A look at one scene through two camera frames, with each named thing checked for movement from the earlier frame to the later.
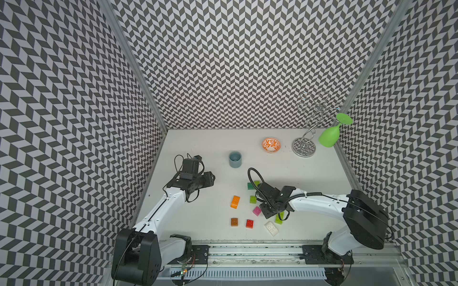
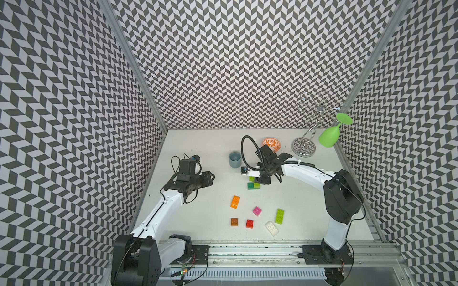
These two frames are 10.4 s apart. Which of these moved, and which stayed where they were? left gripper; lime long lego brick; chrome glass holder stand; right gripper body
Moved: right gripper body
Stayed: left gripper; chrome glass holder stand; lime long lego brick
